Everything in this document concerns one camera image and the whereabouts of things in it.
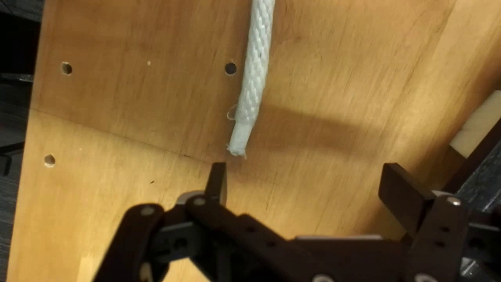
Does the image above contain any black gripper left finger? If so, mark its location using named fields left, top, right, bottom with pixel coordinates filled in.
left=93, top=163, right=283, bottom=282

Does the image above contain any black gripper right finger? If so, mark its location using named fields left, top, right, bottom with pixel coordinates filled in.
left=380, top=163, right=501, bottom=282

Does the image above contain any white braided rope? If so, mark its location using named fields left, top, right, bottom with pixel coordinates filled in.
left=226, top=0, right=278, bottom=158

